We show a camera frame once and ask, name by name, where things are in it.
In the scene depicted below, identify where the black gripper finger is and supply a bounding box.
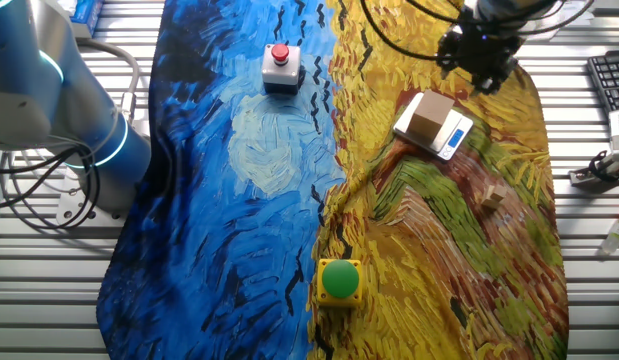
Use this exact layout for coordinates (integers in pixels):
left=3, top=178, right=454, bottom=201
left=490, top=67, right=514, bottom=92
left=471, top=72, right=492, bottom=96

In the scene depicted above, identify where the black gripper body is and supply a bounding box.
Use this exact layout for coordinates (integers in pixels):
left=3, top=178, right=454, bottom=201
left=436, top=19, right=521, bottom=74

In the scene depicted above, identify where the large wooden block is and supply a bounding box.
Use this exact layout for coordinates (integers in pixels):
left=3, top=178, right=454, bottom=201
left=407, top=89, right=456, bottom=144

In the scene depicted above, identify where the silver digital scale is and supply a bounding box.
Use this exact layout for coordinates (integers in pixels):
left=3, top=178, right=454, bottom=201
left=392, top=91, right=475, bottom=162

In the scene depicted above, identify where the black keyboard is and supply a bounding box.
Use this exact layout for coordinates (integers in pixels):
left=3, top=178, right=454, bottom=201
left=587, top=49, right=619, bottom=114

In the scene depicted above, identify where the small wooden block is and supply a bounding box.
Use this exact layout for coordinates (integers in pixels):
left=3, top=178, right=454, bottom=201
left=480, top=183, right=508, bottom=210

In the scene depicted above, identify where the clear tube orange cap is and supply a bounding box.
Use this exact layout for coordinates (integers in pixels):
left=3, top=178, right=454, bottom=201
left=601, top=205, right=619, bottom=255

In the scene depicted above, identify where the red button grey box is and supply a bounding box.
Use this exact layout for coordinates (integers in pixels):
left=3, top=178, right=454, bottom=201
left=261, top=43, right=306, bottom=96

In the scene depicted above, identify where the green button yellow box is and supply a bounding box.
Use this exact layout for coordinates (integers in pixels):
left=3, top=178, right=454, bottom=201
left=316, top=258, right=364, bottom=308

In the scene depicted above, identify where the painted blue yellow mat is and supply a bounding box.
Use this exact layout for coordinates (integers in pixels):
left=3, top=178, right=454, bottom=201
left=96, top=0, right=570, bottom=360

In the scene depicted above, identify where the blue tissue box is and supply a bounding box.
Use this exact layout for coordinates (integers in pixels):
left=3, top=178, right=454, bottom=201
left=68, top=0, right=105, bottom=39

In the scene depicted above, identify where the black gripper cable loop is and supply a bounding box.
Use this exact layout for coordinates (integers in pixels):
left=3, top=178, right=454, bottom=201
left=358, top=0, right=595, bottom=64

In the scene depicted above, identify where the small camera on bracket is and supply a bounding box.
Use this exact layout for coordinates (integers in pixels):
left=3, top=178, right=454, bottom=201
left=568, top=149, right=619, bottom=190

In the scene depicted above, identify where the grey hose with connector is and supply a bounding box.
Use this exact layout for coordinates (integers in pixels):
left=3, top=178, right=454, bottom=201
left=76, top=37, right=141, bottom=124

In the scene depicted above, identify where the black cable bundle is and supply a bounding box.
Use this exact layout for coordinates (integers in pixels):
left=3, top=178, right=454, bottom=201
left=0, top=144, right=101, bottom=232

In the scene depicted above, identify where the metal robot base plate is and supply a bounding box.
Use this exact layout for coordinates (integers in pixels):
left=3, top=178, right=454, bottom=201
left=55, top=149, right=128, bottom=229

